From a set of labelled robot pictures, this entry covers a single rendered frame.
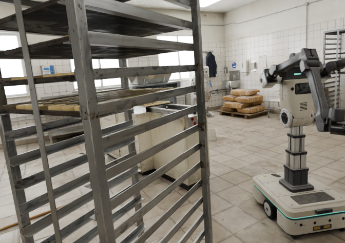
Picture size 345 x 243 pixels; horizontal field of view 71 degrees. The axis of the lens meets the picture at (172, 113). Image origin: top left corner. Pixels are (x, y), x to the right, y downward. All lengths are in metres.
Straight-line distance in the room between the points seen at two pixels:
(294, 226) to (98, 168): 1.75
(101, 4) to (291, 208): 1.86
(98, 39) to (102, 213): 0.44
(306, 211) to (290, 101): 0.82
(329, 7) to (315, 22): 0.37
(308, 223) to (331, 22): 4.75
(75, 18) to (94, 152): 0.31
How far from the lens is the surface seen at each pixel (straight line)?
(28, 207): 1.09
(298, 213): 2.12
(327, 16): 6.32
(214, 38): 8.01
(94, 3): 0.69
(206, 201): 1.25
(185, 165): 2.67
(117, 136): 0.71
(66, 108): 0.72
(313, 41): 6.41
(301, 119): 2.17
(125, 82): 1.34
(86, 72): 0.60
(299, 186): 2.35
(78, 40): 0.60
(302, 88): 2.13
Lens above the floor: 1.31
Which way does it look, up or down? 10 degrees down
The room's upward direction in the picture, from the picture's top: 4 degrees counter-clockwise
